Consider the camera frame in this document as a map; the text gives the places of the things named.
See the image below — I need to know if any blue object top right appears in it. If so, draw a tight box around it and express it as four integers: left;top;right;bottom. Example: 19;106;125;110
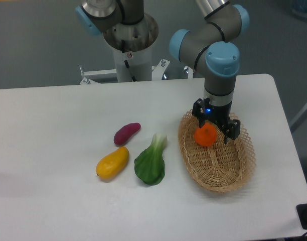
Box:
290;0;307;22

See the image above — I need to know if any black cable on pedestal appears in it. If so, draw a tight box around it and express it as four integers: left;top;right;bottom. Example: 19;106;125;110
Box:
121;39;137;82

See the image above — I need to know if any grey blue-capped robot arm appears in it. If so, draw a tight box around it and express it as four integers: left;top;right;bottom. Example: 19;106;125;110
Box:
75;1;250;140

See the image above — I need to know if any purple sweet potato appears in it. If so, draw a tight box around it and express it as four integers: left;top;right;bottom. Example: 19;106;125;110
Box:
113;123;141;146

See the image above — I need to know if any green bok choy leaf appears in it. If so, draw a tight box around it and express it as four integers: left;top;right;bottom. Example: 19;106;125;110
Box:
134;133;167;186

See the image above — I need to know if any yellow mango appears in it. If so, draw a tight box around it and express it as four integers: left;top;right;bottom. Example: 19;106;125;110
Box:
95;146;129;180

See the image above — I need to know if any orange fruit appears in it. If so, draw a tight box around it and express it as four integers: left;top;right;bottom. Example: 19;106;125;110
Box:
194;123;217;147

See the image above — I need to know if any white metal base frame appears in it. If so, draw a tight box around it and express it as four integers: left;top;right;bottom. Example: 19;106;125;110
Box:
79;58;198;85

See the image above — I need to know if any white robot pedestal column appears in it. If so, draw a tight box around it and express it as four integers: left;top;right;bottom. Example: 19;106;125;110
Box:
103;15;160;83

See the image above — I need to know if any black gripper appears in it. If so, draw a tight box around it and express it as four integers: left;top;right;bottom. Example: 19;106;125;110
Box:
192;98;240;144

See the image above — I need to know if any woven wicker basket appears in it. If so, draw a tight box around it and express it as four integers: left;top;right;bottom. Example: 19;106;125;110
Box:
178;110;256;193

